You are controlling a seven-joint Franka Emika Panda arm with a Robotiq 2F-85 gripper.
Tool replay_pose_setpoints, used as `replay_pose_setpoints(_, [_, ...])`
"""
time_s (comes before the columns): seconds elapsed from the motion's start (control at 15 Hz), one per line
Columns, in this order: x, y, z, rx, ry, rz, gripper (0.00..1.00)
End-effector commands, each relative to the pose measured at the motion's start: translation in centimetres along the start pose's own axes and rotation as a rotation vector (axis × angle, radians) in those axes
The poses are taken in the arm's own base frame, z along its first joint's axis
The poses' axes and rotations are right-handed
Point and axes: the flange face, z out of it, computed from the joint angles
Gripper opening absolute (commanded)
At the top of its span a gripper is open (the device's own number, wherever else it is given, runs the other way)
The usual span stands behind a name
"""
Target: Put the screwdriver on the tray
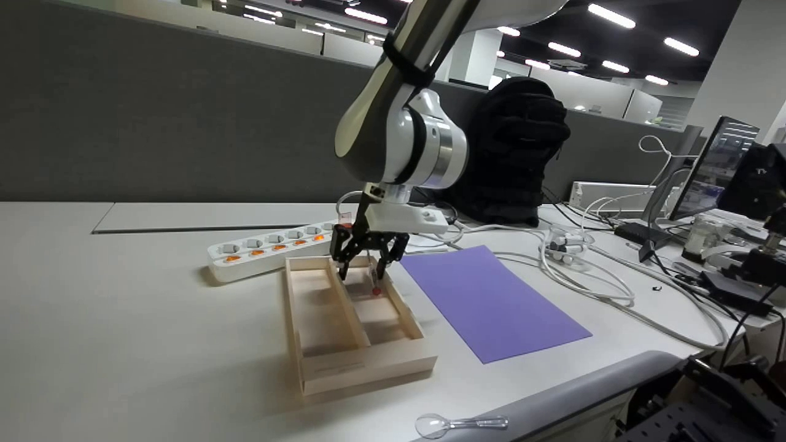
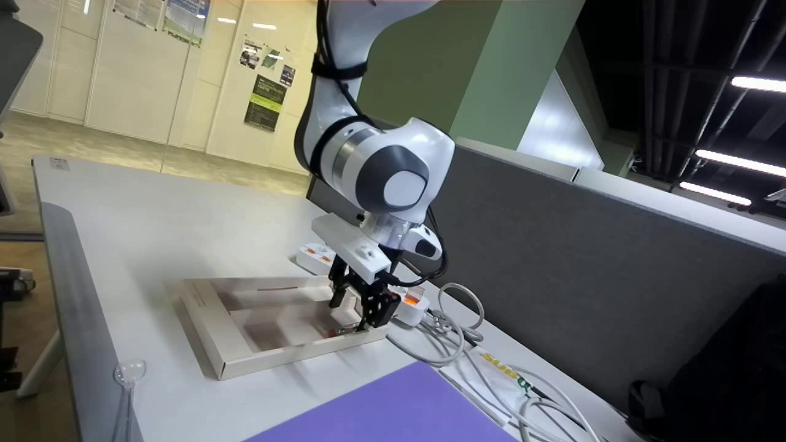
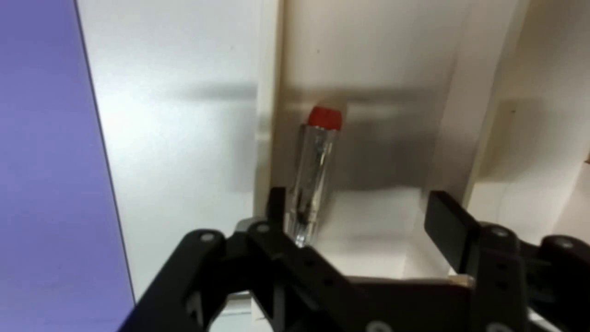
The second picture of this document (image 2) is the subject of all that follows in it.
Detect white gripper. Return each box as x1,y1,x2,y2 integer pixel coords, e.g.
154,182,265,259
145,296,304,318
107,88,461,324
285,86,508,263
309,214,402,333

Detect wooden two-compartment tray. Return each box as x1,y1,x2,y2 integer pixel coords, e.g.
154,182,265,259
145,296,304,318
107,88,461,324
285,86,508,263
175,276,390,382

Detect white power strip orange switches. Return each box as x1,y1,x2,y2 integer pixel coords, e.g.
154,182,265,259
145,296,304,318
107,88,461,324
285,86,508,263
292,241,433,330

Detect purple paper sheet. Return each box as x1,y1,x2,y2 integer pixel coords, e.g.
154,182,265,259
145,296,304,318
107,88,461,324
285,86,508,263
242,361,518,442

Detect white table leg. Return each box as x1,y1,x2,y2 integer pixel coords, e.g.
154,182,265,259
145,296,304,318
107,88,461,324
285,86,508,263
13,328,64,401

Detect ceiling strip light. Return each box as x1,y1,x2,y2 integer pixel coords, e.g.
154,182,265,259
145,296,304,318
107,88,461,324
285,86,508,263
677,179,755,210
729,74,786,97
694,147,786,179

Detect dark grey panel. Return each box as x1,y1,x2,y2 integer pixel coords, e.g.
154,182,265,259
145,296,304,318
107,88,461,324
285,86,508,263
0,12,45,114

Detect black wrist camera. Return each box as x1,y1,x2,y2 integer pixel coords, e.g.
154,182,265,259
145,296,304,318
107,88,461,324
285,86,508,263
395,223,444,265

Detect white power strip cord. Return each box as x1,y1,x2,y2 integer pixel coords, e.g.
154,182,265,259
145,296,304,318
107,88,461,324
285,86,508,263
382,280,486,367

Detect long white cable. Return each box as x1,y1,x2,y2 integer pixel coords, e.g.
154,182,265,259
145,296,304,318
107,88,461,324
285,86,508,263
439,328,601,442

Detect black and green wall poster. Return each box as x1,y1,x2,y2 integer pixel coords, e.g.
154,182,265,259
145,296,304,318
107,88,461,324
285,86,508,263
242,74,289,134

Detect small wall notice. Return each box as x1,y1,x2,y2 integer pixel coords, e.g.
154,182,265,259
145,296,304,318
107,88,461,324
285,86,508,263
239,43,265,71

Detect large wall poster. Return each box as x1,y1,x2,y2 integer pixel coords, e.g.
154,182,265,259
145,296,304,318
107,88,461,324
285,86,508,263
111,0,164,32
159,0,214,48

